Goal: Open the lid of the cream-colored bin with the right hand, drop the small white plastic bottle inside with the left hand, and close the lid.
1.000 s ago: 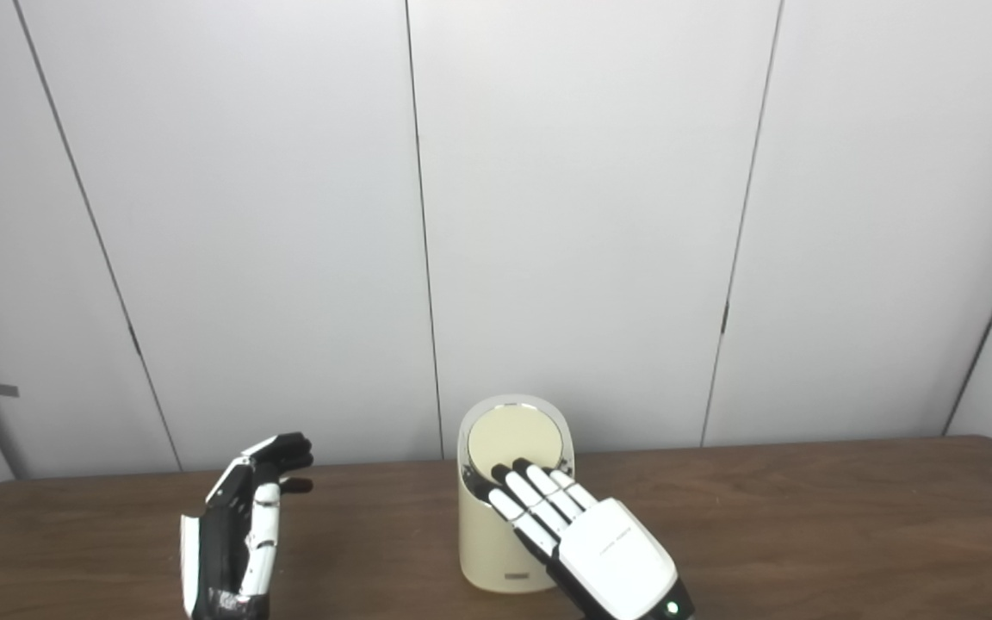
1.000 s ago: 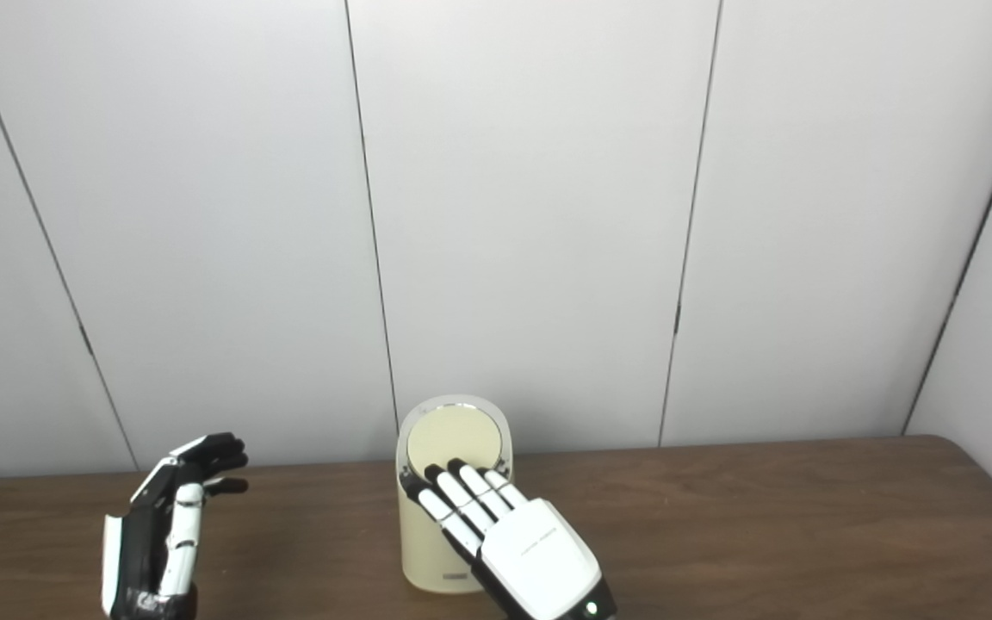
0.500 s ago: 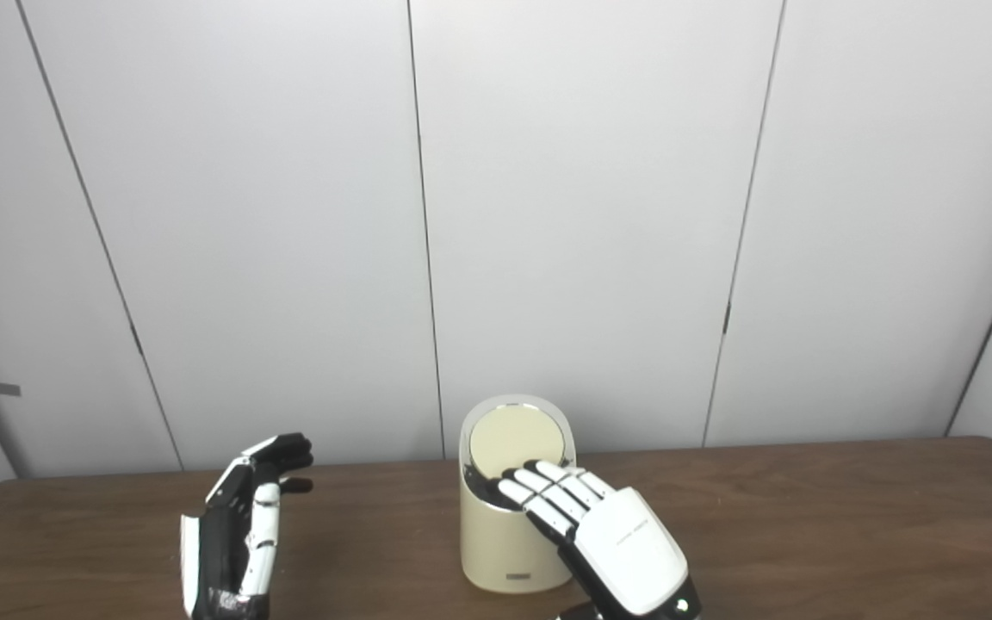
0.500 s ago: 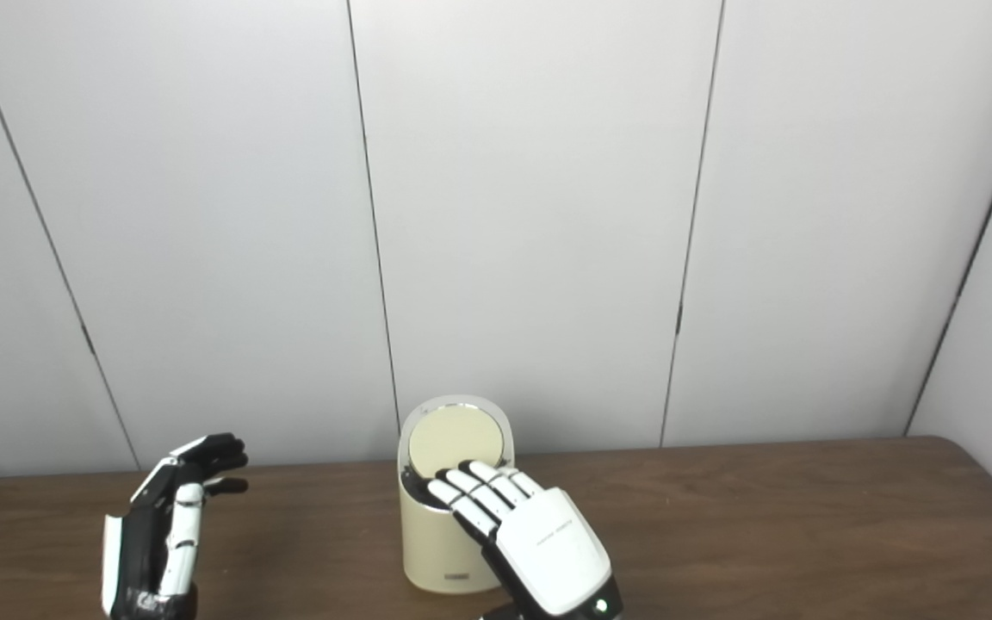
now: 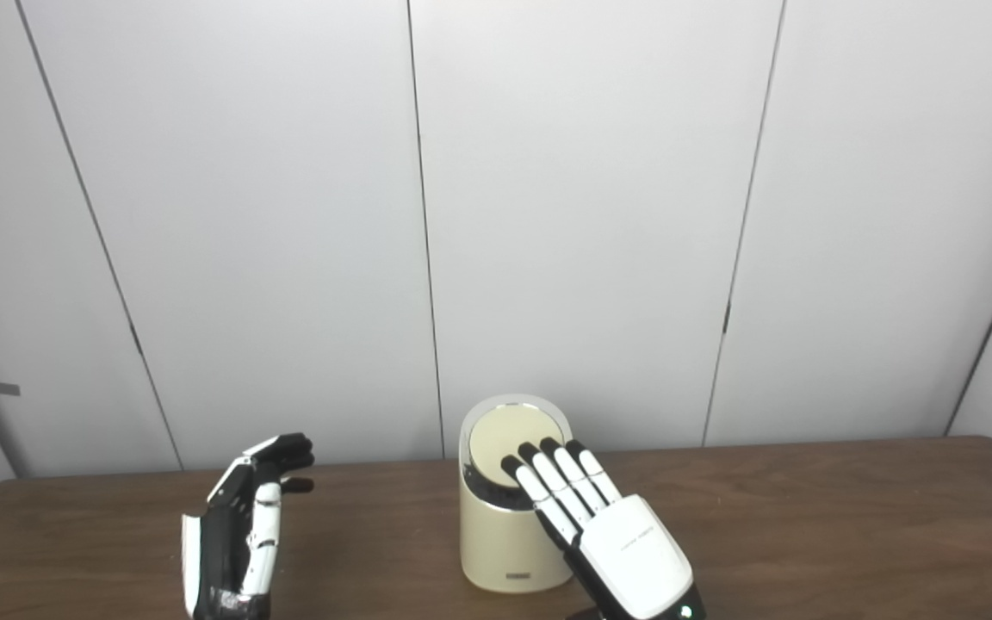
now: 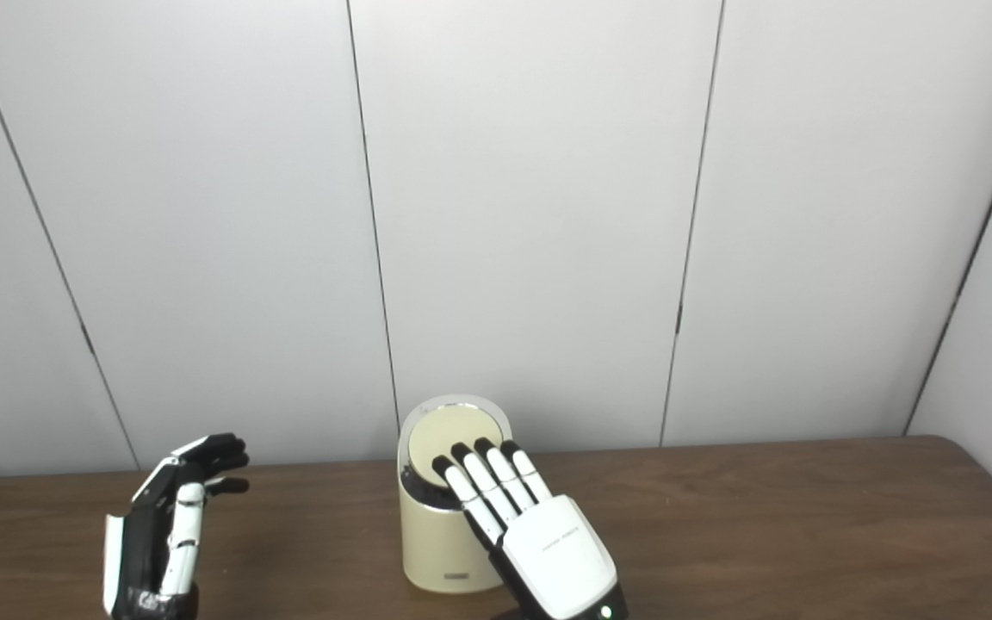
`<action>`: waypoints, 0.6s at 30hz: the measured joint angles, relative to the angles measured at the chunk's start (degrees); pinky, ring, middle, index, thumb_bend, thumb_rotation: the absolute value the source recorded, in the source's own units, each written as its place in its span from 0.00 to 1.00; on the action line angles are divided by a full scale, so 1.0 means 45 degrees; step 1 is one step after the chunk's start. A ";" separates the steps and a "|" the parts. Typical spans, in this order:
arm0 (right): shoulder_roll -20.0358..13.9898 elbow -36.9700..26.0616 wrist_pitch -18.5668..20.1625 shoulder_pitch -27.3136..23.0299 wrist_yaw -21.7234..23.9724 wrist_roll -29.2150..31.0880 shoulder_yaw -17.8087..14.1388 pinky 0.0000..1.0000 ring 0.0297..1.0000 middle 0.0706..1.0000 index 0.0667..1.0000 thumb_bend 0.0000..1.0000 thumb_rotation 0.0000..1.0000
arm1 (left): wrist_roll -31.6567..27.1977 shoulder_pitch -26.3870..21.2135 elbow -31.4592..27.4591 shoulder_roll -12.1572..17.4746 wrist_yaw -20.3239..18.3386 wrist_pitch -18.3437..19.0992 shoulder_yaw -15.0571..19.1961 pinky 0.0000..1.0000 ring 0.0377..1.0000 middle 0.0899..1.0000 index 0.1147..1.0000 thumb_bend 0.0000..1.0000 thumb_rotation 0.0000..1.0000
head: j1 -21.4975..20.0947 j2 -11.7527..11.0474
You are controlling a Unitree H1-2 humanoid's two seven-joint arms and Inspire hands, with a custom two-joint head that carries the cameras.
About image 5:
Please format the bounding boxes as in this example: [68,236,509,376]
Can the cream round bin lid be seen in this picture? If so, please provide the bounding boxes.
[469,405,567,487]

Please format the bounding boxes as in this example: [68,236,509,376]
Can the cream-colored bin body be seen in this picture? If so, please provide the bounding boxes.
[459,394,579,594]

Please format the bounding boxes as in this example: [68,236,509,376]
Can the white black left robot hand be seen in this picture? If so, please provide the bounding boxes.
[182,433,316,620]

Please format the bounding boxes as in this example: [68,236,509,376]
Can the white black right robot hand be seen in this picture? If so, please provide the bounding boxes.
[500,437,708,620]

